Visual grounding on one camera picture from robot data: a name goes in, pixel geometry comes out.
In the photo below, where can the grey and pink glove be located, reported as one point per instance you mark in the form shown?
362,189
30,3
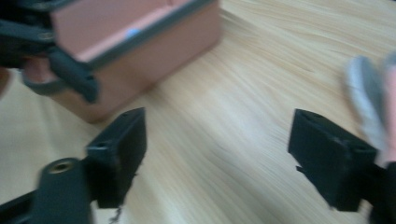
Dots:
367,102

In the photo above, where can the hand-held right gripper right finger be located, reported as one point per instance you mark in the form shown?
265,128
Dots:
333,158

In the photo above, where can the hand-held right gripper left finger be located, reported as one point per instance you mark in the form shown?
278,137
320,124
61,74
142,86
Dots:
120,155

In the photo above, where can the pink basin with grey rim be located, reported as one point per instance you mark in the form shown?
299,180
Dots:
162,53

